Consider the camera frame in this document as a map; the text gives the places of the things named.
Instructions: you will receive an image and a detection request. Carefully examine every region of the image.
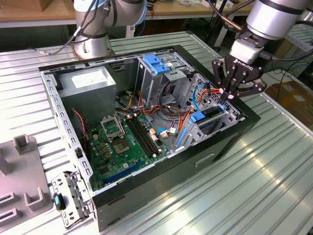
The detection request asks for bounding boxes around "cardboard box on floor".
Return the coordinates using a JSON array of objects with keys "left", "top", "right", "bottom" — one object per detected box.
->
[{"left": 266, "top": 82, "right": 313, "bottom": 123}]

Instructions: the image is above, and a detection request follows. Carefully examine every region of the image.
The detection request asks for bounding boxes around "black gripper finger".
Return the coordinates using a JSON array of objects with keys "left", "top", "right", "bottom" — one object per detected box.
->
[
  {"left": 223, "top": 74, "right": 268, "bottom": 109},
  {"left": 212, "top": 58, "right": 233, "bottom": 109}
]

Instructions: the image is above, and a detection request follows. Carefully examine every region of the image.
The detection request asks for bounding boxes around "blue data wire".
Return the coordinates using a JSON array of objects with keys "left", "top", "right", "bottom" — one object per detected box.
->
[{"left": 192, "top": 80, "right": 211, "bottom": 111}]

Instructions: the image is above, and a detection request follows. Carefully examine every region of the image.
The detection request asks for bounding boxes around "blue plastic drive latch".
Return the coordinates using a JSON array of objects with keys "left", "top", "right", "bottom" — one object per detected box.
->
[{"left": 142, "top": 54, "right": 172, "bottom": 75}]

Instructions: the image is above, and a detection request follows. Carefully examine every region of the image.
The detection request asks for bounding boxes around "hard disk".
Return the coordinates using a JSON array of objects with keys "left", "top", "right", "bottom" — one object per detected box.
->
[{"left": 175, "top": 104, "right": 225, "bottom": 148}]

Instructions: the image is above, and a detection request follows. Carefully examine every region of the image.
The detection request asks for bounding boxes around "blue wire white connector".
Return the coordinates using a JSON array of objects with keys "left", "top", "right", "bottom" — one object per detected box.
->
[{"left": 156, "top": 127, "right": 177, "bottom": 140}]

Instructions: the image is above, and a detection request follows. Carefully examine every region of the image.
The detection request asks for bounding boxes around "metal slat side table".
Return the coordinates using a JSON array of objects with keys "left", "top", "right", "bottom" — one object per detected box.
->
[{"left": 285, "top": 23, "right": 313, "bottom": 56}]

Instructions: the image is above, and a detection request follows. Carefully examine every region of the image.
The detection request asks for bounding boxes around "orange red power wire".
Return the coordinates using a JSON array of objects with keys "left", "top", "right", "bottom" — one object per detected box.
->
[{"left": 199, "top": 88, "right": 222, "bottom": 103}]

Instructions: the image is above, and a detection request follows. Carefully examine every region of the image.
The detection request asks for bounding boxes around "RAM stick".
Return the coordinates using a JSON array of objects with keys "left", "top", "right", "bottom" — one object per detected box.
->
[{"left": 0, "top": 194, "right": 15, "bottom": 204}]

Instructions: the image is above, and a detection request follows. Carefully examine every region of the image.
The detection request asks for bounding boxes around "black cable with brown sleeve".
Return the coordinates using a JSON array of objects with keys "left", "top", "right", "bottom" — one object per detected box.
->
[{"left": 206, "top": 0, "right": 244, "bottom": 32}]

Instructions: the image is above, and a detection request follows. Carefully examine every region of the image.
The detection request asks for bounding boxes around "black PC case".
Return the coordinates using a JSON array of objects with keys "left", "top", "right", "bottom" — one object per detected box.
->
[{"left": 38, "top": 45, "right": 262, "bottom": 232}]

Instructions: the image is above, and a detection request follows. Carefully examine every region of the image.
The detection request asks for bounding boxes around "grey metal drive cage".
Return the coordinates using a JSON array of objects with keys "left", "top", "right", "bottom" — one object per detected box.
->
[{"left": 135, "top": 52, "right": 196, "bottom": 108}]

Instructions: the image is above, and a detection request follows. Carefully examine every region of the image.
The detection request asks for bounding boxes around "blue expansion slot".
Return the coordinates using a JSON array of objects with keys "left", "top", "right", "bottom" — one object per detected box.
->
[{"left": 102, "top": 160, "right": 142, "bottom": 186}]

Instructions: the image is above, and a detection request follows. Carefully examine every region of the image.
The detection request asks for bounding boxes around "orange red wire bundle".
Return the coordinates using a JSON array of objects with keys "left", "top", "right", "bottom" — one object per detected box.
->
[{"left": 136, "top": 90, "right": 195, "bottom": 135}]

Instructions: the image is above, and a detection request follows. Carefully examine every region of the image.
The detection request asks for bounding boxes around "yellow black wire bundle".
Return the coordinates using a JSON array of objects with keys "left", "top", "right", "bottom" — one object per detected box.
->
[{"left": 121, "top": 95, "right": 134, "bottom": 111}]

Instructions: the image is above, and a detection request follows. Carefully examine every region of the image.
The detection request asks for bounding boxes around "brown cardboard box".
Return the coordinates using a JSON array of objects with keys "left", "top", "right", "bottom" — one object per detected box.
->
[{"left": 39, "top": 0, "right": 74, "bottom": 12}]

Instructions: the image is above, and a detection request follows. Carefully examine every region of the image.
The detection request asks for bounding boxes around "grey cable with metal plug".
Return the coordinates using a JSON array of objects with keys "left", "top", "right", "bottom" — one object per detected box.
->
[{"left": 28, "top": 48, "right": 61, "bottom": 56}]

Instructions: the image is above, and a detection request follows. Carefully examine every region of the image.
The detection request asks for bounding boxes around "black RAM slot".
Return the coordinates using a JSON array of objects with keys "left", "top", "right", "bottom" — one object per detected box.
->
[
  {"left": 126, "top": 117, "right": 157, "bottom": 159},
  {"left": 133, "top": 114, "right": 162, "bottom": 154}
]

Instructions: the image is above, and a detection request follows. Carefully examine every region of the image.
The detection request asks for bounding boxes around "grey power supply unit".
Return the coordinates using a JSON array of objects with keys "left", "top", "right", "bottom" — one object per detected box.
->
[{"left": 57, "top": 66, "right": 117, "bottom": 125}]

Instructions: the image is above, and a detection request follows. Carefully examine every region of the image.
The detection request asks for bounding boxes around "CPU socket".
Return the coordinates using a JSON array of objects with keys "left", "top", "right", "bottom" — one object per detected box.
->
[{"left": 111, "top": 138, "right": 132, "bottom": 156}]

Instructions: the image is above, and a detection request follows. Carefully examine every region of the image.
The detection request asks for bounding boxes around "grey metal disk bay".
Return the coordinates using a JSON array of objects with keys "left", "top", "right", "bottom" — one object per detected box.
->
[{"left": 175, "top": 101, "right": 246, "bottom": 154}]

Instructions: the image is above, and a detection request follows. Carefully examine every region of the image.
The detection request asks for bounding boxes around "metal expansion card retainer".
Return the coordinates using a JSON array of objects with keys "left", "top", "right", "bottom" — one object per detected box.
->
[{"left": 51, "top": 171, "right": 95, "bottom": 230}]

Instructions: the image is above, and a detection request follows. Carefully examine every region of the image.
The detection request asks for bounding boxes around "grey parts rack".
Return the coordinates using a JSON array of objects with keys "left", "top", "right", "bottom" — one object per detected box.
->
[{"left": 0, "top": 136, "right": 54, "bottom": 227}]

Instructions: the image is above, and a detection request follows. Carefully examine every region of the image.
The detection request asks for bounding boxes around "green motherboard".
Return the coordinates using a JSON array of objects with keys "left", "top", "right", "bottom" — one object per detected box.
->
[{"left": 85, "top": 114, "right": 172, "bottom": 191}]

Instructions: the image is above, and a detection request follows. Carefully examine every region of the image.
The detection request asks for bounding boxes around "black latch with blue tab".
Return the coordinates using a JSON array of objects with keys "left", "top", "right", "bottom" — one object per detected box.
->
[{"left": 52, "top": 192, "right": 67, "bottom": 211}]

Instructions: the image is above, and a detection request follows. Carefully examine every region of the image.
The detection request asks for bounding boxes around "metal socket cover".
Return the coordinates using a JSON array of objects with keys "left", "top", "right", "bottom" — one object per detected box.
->
[{"left": 100, "top": 117, "right": 126, "bottom": 141}]

